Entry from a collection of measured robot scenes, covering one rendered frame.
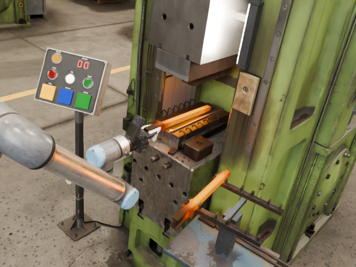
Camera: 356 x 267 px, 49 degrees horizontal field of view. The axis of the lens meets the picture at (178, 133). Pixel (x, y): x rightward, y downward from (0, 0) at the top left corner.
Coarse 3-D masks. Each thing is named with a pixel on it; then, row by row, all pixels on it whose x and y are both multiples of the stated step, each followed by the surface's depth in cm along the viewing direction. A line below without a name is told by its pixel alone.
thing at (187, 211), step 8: (216, 176) 161; (224, 176) 162; (208, 184) 156; (216, 184) 157; (200, 192) 151; (208, 192) 152; (192, 200) 146; (200, 200) 147; (184, 208) 140; (192, 208) 142; (176, 216) 136; (184, 216) 141; (192, 216) 143; (176, 224) 137
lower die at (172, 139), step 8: (200, 104) 218; (208, 104) 217; (176, 112) 206; (184, 112) 205; (216, 112) 209; (224, 112) 211; (160, 120) 196; (200, 120) 199; (208, 120) 200; (216, 120) 202; (224, 120) 209; (176, 128) 187; (184, 128) 190; (192, 128) 191; (200, 128) 193; (208, 128) 200; (160, 136) 191; (168, 136) 187; (176, 136) 183; (192, 136) 191; (168, 144) 188; (176, 144) 185
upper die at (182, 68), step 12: (156, 60) 177; (168, 60) 172; (180, 60) 167; (216, 60) 178; (228, 60) 186; (168, 72) 174; (180, 72) 169; (192, 72) 168; (204, 72) 175; (216, 72) 182
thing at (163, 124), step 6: (198, 108) 200; (204, 108) 202; (210, 108) 205; (180, 114) 191; (186, 114) 192; (192, 114) 194; (198, 114) 198; (168, 120) 184; (174, 120) 184; (180, 120) 188; (150, 126) 175; (156, 126) 176; (162, 126) 178; (168, 126) 182
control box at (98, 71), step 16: (48, 48) 202; (48, 64) 202; (64, 64) 200; (80, 64) 198; (96, 64) 197; (48, 80) 202; (64, 80) 200; (80, 80) 198; (96, 80) 197; (96, 96) 196; (96, 112) 200
